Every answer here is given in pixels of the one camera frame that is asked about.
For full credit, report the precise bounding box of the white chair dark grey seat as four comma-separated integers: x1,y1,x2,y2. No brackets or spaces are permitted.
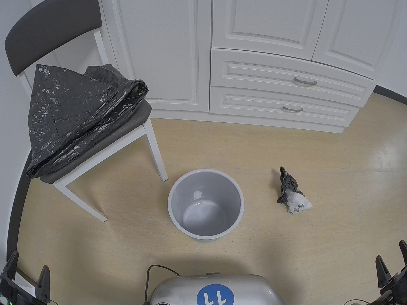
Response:
4,0,169,224

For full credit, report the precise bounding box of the black plastic bag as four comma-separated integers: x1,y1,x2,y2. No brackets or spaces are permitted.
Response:
25,64,150,180

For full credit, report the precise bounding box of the black cable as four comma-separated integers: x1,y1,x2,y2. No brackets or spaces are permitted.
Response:
145,265,180,305

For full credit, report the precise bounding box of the white wardrobe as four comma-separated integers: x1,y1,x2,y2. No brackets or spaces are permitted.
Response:
97,0,402,135

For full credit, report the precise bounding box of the crumpled black white wrapper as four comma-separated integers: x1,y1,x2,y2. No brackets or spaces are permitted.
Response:
275,166,314,215

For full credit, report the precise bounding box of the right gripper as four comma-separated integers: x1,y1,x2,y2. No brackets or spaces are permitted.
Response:
376,240,407,305

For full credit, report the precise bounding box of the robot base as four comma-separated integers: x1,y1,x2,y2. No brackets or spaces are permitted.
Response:
149,273,285,305

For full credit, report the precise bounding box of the white trash bin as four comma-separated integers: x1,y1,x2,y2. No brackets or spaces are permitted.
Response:
167,169,245,242

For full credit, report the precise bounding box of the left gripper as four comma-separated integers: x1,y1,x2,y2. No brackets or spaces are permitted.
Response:
0,251,51,305

